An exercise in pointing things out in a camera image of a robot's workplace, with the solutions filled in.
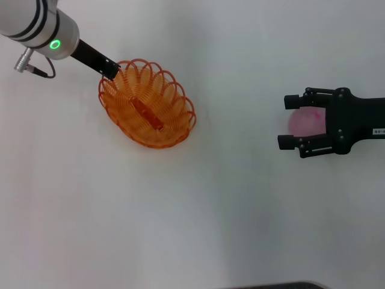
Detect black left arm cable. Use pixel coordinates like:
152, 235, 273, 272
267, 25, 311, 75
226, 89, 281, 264
13, 47, 57, 79

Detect dark rounded robot base edge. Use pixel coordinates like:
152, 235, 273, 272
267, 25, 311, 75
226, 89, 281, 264
233, 281, 327, 289

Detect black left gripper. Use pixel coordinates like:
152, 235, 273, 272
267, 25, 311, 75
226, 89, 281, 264
70, 38, 122, 81

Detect orange plastic wire basket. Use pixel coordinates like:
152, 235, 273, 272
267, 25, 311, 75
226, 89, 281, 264
98, 58, 197, 149

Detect pink peach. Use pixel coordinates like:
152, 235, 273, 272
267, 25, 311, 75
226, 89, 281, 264
288, 108, 327, 137

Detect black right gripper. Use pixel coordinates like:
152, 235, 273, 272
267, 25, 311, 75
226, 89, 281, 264
277, 87, 385, 160

